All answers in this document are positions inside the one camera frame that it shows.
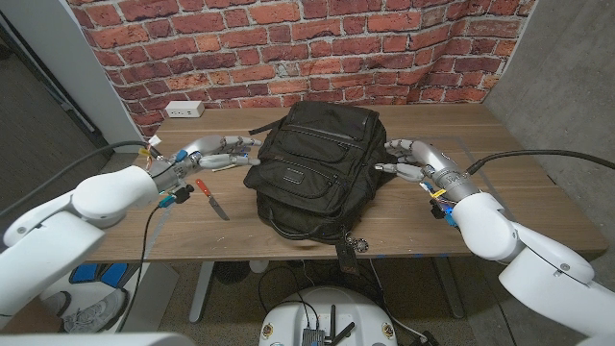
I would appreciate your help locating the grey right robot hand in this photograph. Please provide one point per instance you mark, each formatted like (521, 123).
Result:
(423, 156)

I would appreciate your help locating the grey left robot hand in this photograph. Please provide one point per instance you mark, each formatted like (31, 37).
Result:
(206, 154)

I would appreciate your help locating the black backpack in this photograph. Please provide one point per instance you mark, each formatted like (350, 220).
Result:
(317, 168)

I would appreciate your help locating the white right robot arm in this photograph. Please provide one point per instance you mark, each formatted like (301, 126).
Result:
(519, 245)

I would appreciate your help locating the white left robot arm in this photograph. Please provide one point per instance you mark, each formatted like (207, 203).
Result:
(72, 216)

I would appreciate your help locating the white power strip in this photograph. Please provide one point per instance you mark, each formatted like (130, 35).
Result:
(185, 109)

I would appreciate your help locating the dark round disc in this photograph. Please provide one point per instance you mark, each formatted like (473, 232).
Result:
(231, 272)

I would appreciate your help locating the black leather luggage tag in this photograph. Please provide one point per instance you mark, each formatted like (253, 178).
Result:
(347, 259)

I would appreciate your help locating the red brick printed backdrop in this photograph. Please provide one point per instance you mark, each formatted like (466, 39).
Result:
(288, 48)

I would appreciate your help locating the white table leg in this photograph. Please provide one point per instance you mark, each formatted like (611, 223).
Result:
(201, 293)
(449, 288)

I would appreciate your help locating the white flat panel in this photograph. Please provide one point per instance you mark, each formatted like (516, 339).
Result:
(154, 298)

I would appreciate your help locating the blue floor object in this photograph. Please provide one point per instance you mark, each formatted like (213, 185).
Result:
(98, 273)

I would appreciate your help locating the dark grey door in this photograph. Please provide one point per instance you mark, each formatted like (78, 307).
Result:
(29, 144)

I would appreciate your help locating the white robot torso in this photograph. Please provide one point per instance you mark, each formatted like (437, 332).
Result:
(288, 312)

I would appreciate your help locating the black antenna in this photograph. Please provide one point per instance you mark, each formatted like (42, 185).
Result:
(345, 331)
(332, 319)

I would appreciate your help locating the grey sneaker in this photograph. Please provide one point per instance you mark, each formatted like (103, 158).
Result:
(96, 312)

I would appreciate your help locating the grey computer box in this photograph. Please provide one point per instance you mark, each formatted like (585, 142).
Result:
(312, 338)

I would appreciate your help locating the brown cardboard box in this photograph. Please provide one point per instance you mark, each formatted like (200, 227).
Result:
(29, 319)

